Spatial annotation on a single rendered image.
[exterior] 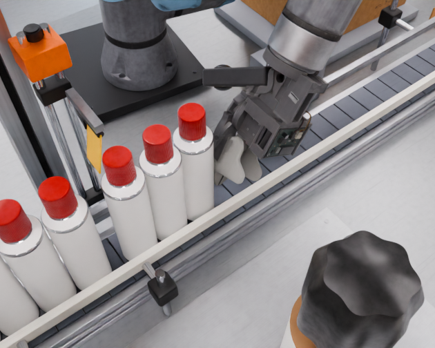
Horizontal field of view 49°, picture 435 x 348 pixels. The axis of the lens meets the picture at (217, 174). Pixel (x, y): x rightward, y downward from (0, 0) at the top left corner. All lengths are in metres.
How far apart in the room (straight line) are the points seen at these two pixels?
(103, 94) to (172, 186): 0.40
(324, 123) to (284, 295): 0.33
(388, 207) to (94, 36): 0.69
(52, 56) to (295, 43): 0.26
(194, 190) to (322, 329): 0.32
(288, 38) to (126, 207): 0.27
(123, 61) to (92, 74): 0.09
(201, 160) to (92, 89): 0.42
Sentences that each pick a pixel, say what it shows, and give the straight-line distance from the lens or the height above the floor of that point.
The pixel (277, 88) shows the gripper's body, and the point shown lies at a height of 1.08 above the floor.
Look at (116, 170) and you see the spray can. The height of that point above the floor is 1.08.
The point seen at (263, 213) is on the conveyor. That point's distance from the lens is 0.75.
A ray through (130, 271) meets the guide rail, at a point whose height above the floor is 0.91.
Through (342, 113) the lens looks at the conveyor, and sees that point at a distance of 0.88.
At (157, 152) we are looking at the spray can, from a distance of 0.55.
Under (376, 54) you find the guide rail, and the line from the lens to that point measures 0.89.
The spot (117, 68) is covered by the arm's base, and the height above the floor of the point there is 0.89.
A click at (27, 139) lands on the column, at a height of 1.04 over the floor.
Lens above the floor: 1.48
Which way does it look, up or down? 52 degrees down
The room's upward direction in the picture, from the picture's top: straight up
